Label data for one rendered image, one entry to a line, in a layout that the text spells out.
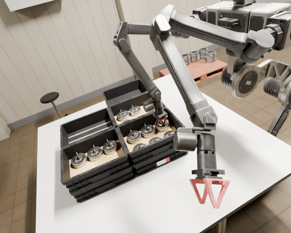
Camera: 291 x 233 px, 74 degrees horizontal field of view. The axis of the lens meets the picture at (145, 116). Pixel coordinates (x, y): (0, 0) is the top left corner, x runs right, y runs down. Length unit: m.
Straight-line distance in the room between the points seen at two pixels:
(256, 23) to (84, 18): 2.90
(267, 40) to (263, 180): 0.78
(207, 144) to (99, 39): 3.24
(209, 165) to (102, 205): 0.85
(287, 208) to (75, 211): 1.65
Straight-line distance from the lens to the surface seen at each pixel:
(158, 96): 1.22
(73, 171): 1.38
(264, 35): 0.88
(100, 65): 3.77
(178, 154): 1.36
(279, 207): 2.09
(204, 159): 0.61
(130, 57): 1.12
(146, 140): 1.35
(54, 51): 3.62
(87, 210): 1.33
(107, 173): 1.23
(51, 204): 1.50
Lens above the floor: 1.76
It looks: 37 degrees down
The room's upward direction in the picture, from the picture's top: 14 degrees counter-clockwise
